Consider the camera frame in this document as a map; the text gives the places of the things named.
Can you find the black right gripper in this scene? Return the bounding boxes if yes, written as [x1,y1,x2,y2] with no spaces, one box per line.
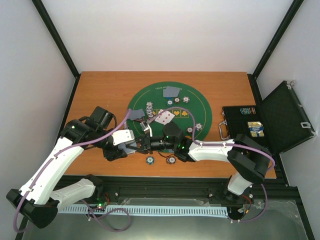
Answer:
[126,133,176,155]

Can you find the green blue chip stack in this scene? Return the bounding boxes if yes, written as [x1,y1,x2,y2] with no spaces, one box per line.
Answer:
[146,156,155,165]

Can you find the blue backed card deck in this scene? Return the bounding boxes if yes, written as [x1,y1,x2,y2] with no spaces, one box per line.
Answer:
[118,143,137,155]

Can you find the orange black chip stack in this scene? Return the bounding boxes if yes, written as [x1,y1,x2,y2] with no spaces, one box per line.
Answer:
[166,156,177,165]

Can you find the face up red card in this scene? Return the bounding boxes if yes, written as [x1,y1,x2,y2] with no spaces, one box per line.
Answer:
[154,110,176,125]

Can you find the spread row of chips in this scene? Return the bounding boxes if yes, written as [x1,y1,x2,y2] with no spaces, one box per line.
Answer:
[145,101,155,119]

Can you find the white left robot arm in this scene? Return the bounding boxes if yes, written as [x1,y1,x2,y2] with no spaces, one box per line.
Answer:
[6,106,135,233]

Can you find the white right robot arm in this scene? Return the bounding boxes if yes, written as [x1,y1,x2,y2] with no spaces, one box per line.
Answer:
[126,122,275,198]

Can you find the green round poker mat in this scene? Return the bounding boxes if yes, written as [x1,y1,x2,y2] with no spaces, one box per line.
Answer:
[126,81,213,140]

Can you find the multicolour chips in case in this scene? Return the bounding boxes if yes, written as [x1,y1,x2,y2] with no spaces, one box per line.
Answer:
[239,107,257,115]

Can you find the gold blue card pack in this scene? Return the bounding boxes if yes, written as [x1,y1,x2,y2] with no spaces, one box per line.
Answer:
[247,121,265,138]

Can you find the black chip carrying case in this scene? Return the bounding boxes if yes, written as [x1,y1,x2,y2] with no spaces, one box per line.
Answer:
[222,80,317,154]

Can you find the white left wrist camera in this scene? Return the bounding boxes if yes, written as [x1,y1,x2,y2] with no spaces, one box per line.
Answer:
[111,129,135,146]

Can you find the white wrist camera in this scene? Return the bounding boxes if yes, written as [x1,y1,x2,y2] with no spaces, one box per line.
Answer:
[140,121,153,137]
[111,129,135,146]

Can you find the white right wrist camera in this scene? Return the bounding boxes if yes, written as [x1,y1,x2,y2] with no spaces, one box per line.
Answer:
[140,121,153,137]

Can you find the light blue cable duct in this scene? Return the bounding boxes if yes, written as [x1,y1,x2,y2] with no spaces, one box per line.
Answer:
[58,203,230,217]

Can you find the black front frame rail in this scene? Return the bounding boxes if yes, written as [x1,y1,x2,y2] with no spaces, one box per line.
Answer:
[56,175,300,200]

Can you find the black frame post left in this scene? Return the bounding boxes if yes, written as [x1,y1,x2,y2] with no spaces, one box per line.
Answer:
[31,0,81,78]

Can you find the black frame post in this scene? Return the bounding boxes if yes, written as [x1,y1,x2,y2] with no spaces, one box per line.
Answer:
[31,0,81,78]
[252,0,305,78]

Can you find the black frame post right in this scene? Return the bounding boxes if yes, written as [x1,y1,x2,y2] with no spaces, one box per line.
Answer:
[252,0,305,78]

